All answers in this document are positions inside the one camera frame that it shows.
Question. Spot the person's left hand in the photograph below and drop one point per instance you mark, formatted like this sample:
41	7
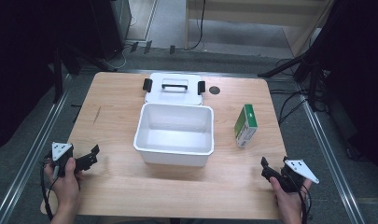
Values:
67	186

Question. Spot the black tripod stand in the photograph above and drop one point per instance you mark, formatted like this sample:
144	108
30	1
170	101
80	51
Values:
305	67

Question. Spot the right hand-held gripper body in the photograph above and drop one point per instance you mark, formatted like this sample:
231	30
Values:
294	175

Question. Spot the round dark table grommet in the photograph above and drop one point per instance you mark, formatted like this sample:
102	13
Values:
214	90

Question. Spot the green and white carton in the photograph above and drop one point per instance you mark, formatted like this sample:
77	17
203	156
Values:
245	127

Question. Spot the small black floor bracket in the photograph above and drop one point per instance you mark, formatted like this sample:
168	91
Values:
147	47
133	47
172	49

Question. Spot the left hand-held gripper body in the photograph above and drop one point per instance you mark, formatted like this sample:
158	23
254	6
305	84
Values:
62	155

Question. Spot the black metal stand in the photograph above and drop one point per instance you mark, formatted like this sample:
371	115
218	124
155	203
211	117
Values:
57	74

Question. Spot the black cabinet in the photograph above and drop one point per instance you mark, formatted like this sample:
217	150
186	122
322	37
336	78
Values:
110	28

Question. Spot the person's right hand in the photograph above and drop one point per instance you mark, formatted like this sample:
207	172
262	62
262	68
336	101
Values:
287	200

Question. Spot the metal floor rail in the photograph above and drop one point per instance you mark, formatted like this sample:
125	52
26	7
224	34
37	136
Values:
329	161
28	161

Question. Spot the white plastic storage box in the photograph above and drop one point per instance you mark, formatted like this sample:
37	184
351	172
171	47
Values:
174	133

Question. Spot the dark curtain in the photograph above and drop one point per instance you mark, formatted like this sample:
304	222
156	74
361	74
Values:
18	62
357	77

